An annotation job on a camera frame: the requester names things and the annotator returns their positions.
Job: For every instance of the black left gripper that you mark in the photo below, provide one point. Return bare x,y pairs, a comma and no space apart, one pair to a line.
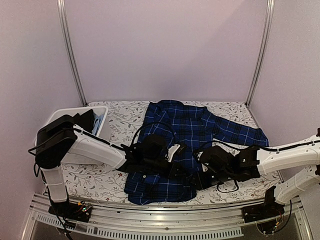
172,174

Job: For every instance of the right aluminium frame post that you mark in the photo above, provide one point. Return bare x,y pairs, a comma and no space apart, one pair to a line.
270,4

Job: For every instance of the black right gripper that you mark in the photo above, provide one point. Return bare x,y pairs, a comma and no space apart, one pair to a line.
201,183

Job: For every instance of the floral patterned table cloth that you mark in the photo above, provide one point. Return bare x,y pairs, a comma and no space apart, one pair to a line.
103,183

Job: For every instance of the white plastic bin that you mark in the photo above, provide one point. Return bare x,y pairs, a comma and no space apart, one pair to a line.
101,129

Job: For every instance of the blue plaid long sleeve shirt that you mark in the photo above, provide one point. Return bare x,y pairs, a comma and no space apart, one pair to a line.
190,125

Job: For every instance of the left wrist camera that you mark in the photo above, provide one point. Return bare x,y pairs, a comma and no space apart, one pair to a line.
175,150

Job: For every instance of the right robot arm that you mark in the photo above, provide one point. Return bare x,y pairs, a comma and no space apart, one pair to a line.
254,161

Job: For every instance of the black shirt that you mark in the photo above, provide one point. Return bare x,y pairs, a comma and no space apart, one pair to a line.
85,120

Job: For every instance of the left aluminium frame post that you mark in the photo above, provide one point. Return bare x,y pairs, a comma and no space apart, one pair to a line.
61,7

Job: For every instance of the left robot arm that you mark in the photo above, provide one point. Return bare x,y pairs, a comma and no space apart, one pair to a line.
63,137

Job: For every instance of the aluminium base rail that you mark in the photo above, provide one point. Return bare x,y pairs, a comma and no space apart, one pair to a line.
169,221

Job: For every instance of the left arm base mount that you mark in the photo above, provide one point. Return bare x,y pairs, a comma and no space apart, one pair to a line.
80,211

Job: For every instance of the aluminium frame post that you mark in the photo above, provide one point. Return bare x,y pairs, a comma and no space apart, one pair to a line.
270,4
61,7

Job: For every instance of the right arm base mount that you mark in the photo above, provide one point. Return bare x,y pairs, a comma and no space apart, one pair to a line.
265,210

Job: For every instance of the light blue denim shirt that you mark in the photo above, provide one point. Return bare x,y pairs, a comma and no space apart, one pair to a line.
98,119

